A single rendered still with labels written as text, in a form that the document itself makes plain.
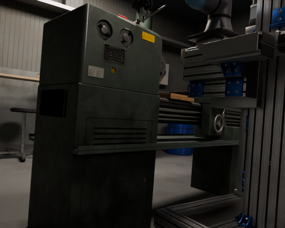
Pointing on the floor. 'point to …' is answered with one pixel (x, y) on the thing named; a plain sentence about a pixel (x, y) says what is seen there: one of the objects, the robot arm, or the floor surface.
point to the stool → (21, 136)
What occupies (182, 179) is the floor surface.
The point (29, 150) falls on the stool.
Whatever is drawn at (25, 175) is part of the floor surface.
